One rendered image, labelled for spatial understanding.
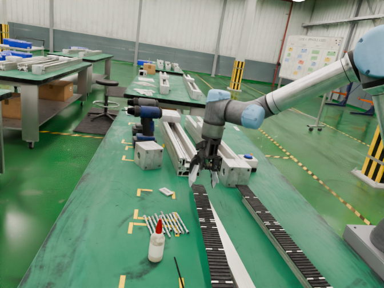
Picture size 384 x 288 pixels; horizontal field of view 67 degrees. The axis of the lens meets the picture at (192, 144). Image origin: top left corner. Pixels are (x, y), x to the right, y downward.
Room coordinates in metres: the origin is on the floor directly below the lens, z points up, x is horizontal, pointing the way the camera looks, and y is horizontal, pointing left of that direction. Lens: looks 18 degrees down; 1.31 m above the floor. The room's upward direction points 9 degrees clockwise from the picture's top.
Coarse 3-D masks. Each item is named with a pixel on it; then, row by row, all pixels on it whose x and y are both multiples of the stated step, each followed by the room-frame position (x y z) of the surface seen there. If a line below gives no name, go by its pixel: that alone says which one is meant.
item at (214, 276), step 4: (212, 276) 0.57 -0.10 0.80; (216, 276) 0.57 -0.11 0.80; (220, 276) 0.57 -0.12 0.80; (224, 276) 0.57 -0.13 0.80; (228, 276) 0.57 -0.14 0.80; (212, 280) 0.56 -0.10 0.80; (216, 280) 0.56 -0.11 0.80; (220, 280) 0.56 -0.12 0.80; (224, 280) 0.56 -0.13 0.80; (228, 280) 0.56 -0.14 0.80
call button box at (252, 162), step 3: (240, 156) 1.36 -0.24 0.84; (243, 156) 1.36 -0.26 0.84; (246, 159) 1.33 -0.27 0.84; (249, 159) 1.33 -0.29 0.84; (252, 159) 1.34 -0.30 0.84; (255, 159) 1.35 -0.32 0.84; (246, 162) 1.32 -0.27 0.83; (249, 162) 1.32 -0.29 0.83; (252, 162) 1.32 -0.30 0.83; (255, 162) 1.33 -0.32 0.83; (249, 165) 1.32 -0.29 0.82; (252, 165) 1.32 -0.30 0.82; (255, 165) 1.33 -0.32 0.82; (252, 168) 1.33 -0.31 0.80; (255, 168) 1.33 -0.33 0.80; (252, 171) 1.33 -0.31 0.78; (255, 171) 1.33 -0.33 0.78
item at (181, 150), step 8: (160, 120) 1.81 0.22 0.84; (160, 128) 1.77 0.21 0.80; (168, 128) 1.57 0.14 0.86; (176, 128) 1.65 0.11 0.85; (168, 136) 1.47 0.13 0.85; (176, 136) 1.53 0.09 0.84; (184, 136) 1.46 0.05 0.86; (168, 144) 1.45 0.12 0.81; (176, 144) 1.31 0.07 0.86; (184, 144) 1.41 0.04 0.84; (192, 144) 1.35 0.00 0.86; (168, 152) 1.41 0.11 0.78; (176, 152) 1.23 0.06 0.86; (184, 152) 1.30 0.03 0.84; (192, 152) 1.24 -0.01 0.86; (176, 160) 1.20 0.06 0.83; (184, 160) 1.16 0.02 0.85; (176, 168) 1.18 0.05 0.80; (184, 168) 1.15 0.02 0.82; (184, 176) 1.15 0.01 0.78
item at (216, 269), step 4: (212, 268) 0.59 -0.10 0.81; (216, 268) 0.59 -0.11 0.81; (220, 268) 0.59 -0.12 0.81; (224, 268) 0.59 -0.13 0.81; (228, 268) 0.59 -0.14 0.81; (212, 272) 0.58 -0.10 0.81; (216, 272) 0.58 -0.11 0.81; (220, 272) 0.58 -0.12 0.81; (224, 272) 0.58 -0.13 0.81; (228, 272) 0.58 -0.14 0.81
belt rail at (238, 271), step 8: (216, 216) 0.82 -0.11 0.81; (224, 232) 0.74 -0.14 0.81; (224, 240) 0.70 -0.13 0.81; (224, 248) 0.67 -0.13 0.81; (232, 248) 0.67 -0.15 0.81; (232, 256) 0.64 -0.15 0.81; (232, 264) 0.61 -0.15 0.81; (240, 264) 0.62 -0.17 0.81; (232, 272) 0.58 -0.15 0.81; (240, 272) 0.59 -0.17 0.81; (232, 280) 0.58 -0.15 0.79; (240, 280) 0.56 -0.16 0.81; (248, 280) 0.56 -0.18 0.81
